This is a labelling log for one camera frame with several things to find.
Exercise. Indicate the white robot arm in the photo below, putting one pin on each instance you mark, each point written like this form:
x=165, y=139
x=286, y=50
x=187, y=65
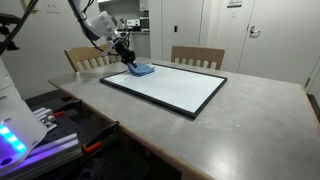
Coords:
x=102, y=25

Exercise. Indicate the wooden chair by robot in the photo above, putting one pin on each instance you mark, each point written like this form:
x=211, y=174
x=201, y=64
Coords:
x=88, y=57

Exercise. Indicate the black framed white board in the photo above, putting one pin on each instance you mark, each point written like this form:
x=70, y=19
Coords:
x=181, y=91

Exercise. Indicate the aluminium rail extrusion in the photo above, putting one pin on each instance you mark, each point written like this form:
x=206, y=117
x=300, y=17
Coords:
x=46, y=158

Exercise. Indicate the black camera on mount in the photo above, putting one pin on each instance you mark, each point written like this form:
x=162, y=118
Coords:
x=5, y=21

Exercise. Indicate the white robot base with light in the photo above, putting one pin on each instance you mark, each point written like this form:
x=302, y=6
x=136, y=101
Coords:
x=20, y=130

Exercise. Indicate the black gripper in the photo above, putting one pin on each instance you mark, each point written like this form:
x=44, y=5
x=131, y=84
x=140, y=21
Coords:
x=127, y=56

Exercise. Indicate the door sign plate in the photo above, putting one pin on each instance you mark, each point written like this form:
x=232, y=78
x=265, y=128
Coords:
x=234, y=3

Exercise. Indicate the silver door lever handle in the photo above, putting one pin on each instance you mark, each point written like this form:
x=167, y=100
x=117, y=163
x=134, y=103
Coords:
x=254, y=32

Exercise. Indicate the orange black clamp near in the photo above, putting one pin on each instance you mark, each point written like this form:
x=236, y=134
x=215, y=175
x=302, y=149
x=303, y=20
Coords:
x=96, y=143

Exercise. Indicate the orange black clamp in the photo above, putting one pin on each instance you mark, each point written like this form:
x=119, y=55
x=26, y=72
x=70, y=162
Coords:
x=96, y=143
x=72, y=105

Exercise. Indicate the wooden chair near door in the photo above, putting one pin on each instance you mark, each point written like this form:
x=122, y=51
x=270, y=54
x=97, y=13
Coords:
x=197, y=56

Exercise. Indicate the orange black clamp far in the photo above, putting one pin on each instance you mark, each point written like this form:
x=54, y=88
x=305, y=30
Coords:
x=72, y=105

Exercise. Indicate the blue cloth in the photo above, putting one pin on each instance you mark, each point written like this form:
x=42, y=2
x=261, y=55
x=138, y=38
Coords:
x=140, y=69

